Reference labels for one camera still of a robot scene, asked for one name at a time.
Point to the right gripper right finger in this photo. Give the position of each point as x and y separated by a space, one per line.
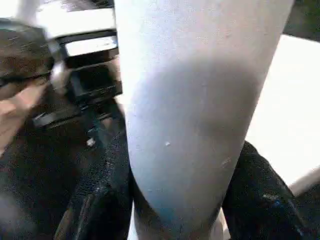
265 200

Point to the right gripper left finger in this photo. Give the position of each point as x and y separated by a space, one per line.
102 200

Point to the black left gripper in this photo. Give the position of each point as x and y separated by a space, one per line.
92 67

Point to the white plastic table top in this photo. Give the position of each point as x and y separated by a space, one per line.
290 100

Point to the white plastic table leg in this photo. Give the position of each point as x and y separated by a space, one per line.
195 100

